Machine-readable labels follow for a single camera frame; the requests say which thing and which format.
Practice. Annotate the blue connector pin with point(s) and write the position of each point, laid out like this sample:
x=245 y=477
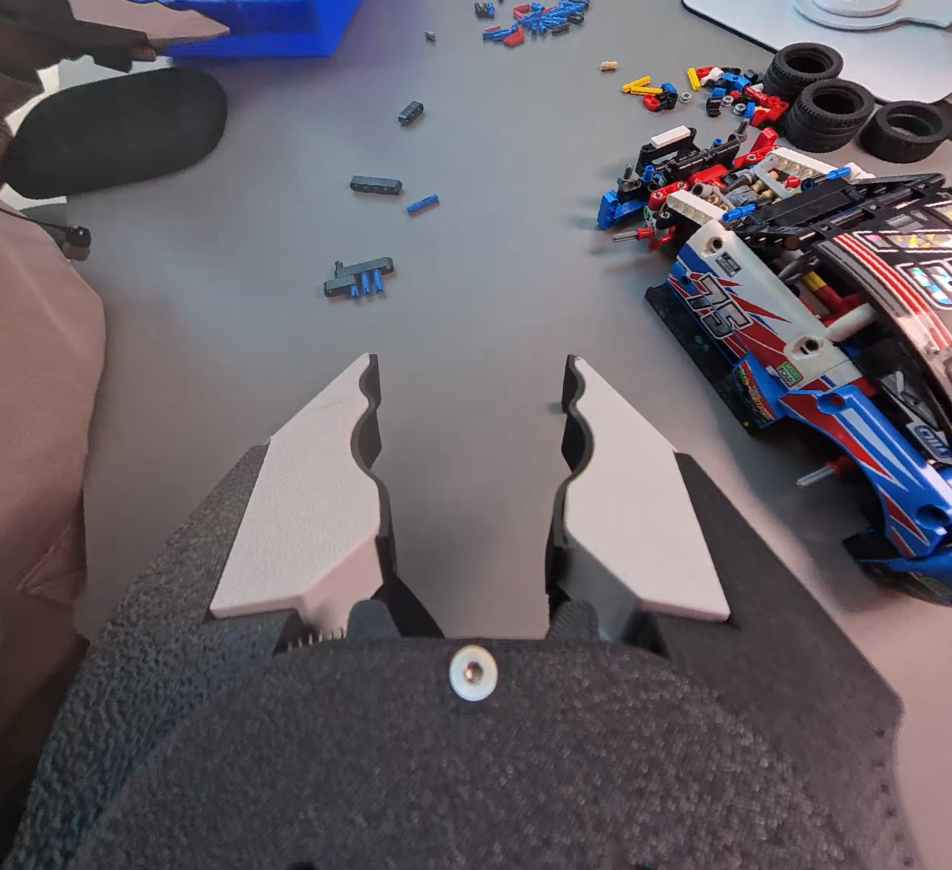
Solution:
x=422 y=205

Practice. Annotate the pile of mixed coloured pieces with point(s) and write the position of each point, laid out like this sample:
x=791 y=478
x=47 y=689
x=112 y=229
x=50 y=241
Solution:
x=732 y=92

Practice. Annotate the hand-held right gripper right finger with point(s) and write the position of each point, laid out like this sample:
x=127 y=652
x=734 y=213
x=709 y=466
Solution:
x=647 y=520

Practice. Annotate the long black brick beam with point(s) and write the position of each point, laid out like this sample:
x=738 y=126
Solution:
x=376 y=185

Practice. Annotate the black chair armrest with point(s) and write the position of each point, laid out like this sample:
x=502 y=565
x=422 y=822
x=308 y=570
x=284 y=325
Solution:
x=111 y=133

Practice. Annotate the short black brick beam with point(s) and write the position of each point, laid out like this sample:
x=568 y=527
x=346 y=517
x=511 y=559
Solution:
x=411 y=113

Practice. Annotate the person's torso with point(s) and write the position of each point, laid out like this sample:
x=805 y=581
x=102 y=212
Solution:
x=44 y=401

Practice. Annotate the black beam with blue pins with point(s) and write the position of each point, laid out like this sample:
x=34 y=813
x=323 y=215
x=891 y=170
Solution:
x=357 y=273

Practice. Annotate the grey desk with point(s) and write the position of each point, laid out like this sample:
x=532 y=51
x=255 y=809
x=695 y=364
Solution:
x=483 y=275

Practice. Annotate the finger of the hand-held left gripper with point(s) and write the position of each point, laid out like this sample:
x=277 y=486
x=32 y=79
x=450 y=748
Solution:
x=149 y=18

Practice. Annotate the black toy tyre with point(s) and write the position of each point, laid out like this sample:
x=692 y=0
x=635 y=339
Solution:
x=885 y=144
x=807 y=133
x=781 y=85

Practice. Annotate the pile of blue red pins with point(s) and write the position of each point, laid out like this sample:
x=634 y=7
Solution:
x=550 y=18

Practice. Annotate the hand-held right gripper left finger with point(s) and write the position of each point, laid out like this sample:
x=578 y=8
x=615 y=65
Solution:
x=297 y=513

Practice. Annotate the toy brick race car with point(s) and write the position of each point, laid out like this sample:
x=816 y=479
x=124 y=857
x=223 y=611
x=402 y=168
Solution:
x=781 y=334

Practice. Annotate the black clip microphone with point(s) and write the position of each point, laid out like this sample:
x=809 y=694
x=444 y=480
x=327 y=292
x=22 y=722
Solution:
x=77 y=243

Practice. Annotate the person's left hand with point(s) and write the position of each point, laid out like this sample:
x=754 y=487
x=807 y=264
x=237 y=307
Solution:
x=141 y=53

